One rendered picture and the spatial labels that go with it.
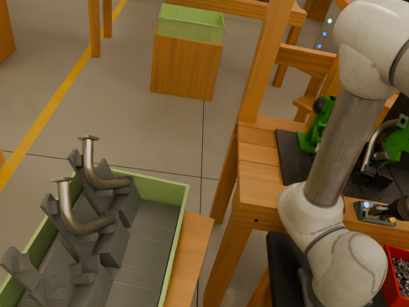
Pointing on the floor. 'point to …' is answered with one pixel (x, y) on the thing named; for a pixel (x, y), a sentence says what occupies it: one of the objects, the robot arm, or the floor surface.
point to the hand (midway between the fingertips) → (372, 213)
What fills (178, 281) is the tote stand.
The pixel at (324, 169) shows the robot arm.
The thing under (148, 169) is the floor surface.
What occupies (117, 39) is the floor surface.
